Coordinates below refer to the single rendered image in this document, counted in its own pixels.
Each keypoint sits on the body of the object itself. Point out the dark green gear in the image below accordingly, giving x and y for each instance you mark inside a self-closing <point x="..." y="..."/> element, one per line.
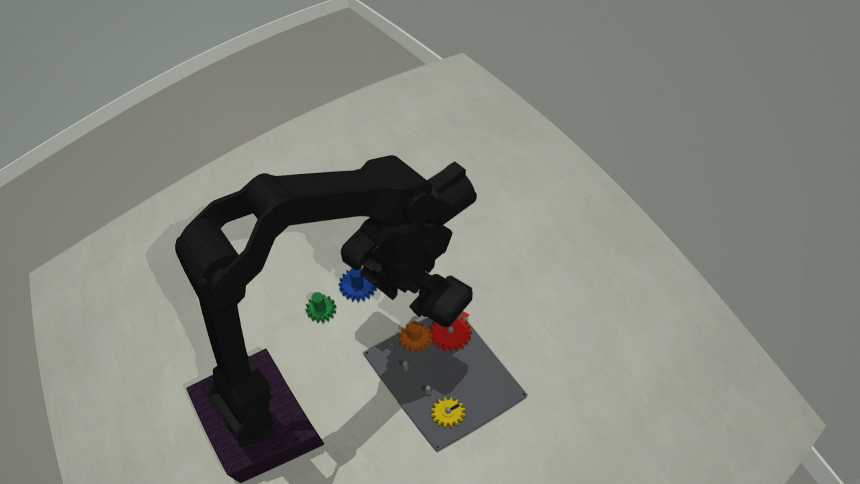
<point x="320" y="307"/>

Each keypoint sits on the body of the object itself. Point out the blue gear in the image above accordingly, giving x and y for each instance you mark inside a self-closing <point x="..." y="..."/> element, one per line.
<point x="354" y="285"/>

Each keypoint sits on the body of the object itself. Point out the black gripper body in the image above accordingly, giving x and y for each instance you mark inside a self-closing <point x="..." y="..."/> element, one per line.
<point x="444" y="299"/>

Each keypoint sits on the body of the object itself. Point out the yellow gear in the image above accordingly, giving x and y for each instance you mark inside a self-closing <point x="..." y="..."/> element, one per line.
<point x="448" y="418"/>

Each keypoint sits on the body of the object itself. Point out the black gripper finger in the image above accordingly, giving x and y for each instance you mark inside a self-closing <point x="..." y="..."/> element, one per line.
<point x="387" y="288"/>
<point x="417" y="307"/>

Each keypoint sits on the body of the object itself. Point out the red gear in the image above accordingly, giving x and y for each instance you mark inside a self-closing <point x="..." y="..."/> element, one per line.
<point x="452" y="340"/>

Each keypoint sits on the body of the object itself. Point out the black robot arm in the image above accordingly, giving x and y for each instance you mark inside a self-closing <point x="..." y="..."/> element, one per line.
<point x="403" y="208"/>

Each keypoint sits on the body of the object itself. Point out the brown toothed gear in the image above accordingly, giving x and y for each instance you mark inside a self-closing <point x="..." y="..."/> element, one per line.
<point x="415" y="337"/>

